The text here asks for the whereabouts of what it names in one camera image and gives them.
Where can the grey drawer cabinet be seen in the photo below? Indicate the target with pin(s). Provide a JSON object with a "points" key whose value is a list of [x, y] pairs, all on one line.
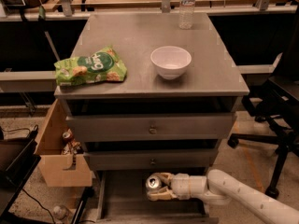
{"points": [[211, 84]]}

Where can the grey drawer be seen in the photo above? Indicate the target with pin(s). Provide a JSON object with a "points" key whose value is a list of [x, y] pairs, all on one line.
{"points": [[151, 159], [114, 128], [123, 200]]}

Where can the black cart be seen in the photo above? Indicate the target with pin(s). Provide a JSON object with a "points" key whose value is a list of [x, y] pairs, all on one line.
{"points": [[17, 161]]}

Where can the top grey drawer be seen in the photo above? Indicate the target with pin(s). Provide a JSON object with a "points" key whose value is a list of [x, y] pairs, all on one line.
{"points": [[114, 128]]}

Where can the cardboard box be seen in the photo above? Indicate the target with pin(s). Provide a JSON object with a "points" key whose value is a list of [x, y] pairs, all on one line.
{"points": [[58, 169]]}

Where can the white bowl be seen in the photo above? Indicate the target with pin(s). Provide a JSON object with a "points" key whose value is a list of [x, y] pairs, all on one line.
{"points": [[170, 62]]}

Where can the red can in box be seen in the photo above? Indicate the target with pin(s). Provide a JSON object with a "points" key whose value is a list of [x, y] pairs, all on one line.
{"points": [[67, 137]]}

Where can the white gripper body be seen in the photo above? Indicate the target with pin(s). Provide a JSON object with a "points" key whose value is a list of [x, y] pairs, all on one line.
{"points": [[179, 186]]}

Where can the black office chair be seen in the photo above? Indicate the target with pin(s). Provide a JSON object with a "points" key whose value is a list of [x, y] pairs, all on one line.
{"points": [[277, 103]]}

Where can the middle grey drawer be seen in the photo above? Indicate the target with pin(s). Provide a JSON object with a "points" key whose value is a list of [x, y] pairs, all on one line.
{"points": [[151, 159]]}

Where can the plastic bottle on floor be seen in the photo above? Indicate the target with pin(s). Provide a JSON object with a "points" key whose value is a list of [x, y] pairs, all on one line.
{"points": [[62, 214]]}

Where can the green snack chip bag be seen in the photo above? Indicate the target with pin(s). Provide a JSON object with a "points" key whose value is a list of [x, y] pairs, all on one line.
{"points": [[103, 65]]}

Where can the clear plastic water bottle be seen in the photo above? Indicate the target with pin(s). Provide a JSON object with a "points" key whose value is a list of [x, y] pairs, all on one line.
{"points": [[186, 9]]}

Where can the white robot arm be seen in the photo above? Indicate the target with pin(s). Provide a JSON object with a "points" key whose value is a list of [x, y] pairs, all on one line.
{"points": [[219, 188]]}

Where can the bottom grey drawer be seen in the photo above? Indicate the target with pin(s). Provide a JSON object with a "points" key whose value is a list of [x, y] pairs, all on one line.
{"points": [[123, 200]]}

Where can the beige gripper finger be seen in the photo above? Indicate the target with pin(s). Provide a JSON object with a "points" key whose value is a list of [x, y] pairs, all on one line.
{"points": [[163, 178], [163, 194]]}

